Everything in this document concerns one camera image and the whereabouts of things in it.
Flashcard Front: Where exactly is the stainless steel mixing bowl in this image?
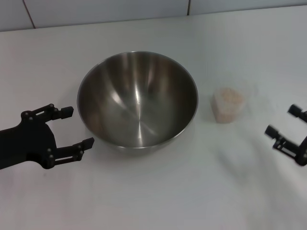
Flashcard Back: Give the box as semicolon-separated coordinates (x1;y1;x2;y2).
76;50;199;155

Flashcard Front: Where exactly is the white rice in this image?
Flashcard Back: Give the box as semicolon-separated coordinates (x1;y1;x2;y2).
211;87;246;124

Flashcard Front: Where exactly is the clear plastic cup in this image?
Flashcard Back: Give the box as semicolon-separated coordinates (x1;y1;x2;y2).
210;78;255;125

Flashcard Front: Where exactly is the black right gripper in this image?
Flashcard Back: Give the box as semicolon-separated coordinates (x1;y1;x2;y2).
264;103;307;166

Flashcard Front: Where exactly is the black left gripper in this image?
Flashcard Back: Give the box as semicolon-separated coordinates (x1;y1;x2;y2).
0;103;95;171

